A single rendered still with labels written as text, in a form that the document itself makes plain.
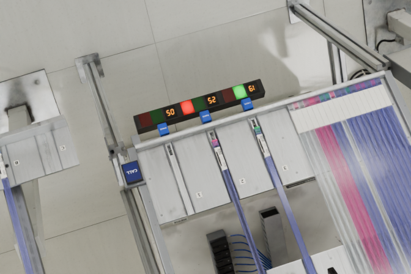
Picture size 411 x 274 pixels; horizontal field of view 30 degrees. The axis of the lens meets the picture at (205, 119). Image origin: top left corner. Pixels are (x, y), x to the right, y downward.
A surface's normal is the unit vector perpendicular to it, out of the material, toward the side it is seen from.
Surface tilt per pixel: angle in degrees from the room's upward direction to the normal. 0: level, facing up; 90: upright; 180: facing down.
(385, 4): 0
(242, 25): 0
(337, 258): 48
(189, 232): 0
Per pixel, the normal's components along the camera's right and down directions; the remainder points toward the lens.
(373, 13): 0.25, 0.39
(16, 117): -0.22, -0.87
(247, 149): 0.02, -0.39
